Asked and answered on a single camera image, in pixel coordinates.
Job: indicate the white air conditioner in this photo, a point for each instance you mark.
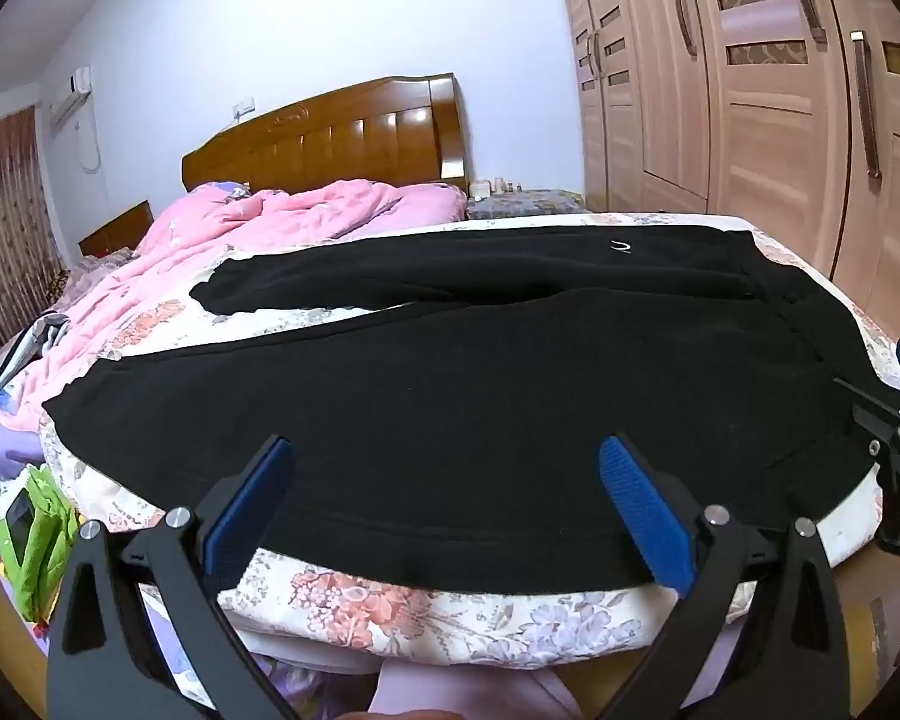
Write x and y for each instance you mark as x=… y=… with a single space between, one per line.
x=71 y=96

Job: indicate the floral bed sheet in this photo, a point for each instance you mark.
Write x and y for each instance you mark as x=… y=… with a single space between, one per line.
x=435 y=626

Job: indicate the black pants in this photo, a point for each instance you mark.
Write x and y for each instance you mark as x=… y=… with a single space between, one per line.
x=457 y=397

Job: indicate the light wooden wardrobe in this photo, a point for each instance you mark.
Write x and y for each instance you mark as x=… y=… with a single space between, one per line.
x=735 y=75

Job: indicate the purple cloth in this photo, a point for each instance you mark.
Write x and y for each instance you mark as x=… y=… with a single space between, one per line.
x=0 y=472

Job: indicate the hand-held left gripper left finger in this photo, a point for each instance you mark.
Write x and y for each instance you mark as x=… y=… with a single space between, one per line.
x=246 y=504

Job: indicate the patterned brown curtain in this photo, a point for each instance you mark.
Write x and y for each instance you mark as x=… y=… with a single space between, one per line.
x=7 y=225

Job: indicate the nightstand with floral cover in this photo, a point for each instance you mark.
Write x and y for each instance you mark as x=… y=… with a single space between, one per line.
x=525 y=202

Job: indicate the pale lilac cloth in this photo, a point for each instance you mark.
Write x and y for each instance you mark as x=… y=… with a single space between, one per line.
x=480 y=690

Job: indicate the white wall socket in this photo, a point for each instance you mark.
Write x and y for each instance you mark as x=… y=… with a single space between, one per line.
x=244 y=106

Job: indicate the wooden headboard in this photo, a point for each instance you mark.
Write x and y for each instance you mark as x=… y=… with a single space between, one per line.
x=345 y=135

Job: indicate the pink blanket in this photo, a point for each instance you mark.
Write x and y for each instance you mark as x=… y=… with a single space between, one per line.
x=285 y=214

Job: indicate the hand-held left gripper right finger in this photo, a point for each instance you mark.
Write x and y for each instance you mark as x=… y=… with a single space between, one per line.
x=645 y=504

